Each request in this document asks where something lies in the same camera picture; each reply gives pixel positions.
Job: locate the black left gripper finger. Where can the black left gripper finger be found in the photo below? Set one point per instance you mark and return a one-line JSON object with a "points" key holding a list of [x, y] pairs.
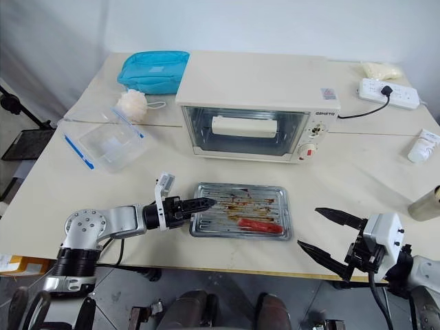
{"points": [[197, 211], [201, 203]]}

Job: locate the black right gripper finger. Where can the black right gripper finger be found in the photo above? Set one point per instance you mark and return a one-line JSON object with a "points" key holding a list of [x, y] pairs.
{"points": [[340, 218], [326, 258]]}

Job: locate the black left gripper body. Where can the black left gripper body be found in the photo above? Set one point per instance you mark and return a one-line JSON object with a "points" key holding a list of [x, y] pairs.
{"points": [[177, 213]]}

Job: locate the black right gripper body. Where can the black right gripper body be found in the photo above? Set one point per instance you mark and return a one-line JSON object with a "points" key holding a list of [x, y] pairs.
{"points": [[362, 256]]}

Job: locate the metal baking tray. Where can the metal baking tray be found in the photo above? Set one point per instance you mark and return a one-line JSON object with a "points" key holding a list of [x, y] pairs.
{"points": [[261, 197]]}

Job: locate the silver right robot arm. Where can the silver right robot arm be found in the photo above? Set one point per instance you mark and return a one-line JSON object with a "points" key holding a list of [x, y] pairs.
{"points": [[424, 271]]}

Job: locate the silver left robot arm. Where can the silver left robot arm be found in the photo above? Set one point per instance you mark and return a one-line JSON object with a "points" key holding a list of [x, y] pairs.
{"points": [[113, 220]]}

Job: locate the red sausage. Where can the red sausage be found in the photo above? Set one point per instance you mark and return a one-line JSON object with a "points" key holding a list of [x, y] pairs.
{"points": [[261, 225]]}

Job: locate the cream oven knob red pointer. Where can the cream oven knob red pointer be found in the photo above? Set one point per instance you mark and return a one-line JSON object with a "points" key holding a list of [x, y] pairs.
{"points": [[307, 152]]}

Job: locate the cream toaster oven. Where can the cream toaster oven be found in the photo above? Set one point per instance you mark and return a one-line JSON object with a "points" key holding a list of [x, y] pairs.
{"points": [[254, 77]]}

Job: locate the black stand with tray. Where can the black stand with tray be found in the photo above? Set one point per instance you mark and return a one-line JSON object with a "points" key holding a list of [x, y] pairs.
{"points": [[29, 144]]}

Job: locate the beige cylindrical bottle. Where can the beige cylindrical bottle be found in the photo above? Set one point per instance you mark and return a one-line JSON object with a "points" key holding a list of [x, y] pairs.
{"points": [[426, 206]]}

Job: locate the clear plastic food container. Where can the clear plastic food container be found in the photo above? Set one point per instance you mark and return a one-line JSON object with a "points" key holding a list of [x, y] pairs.
{"points": [[110, 148]]}

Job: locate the clear plastic container blue clips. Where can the clear plastic container blue clips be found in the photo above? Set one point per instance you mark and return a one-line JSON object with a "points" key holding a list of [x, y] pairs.
{"points": [[127, 122]]}

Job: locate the white cosmetic tube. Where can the white cosmetic tube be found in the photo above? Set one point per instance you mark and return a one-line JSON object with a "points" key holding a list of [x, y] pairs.
{"points": [[424, 146]]}

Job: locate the white mesh bath pouf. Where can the white mesh bath pouf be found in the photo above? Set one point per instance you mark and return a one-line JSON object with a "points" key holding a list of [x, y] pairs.
{"points": [[132, 104]]}

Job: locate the white power strip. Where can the white power strip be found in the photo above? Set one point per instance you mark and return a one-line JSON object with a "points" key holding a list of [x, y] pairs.
{"points": [[398, 99]]}

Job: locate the blue fabric pouch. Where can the blue fabric pouch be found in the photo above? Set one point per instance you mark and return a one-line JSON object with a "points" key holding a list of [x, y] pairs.
{"points": [[151, 74]]}

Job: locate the cream plastic bag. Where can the cream plastic bag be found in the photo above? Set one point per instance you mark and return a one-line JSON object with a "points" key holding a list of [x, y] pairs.
{"points": [[379, 70]]}

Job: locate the yellow cardboard box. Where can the yellow cardboard box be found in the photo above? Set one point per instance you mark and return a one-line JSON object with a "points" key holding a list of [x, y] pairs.
{"points": [[20, 263]]}

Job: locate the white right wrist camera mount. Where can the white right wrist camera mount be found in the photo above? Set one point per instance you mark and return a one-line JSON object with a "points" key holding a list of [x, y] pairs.
{"points": [[383, 230]]}

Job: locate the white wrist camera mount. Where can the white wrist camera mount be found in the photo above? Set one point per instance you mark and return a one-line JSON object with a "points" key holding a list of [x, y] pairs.
{"points": [[383, 230], [164, 182]]}

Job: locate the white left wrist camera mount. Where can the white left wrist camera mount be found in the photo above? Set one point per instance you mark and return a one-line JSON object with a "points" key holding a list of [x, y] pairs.
{"points": [[164, 182]]}

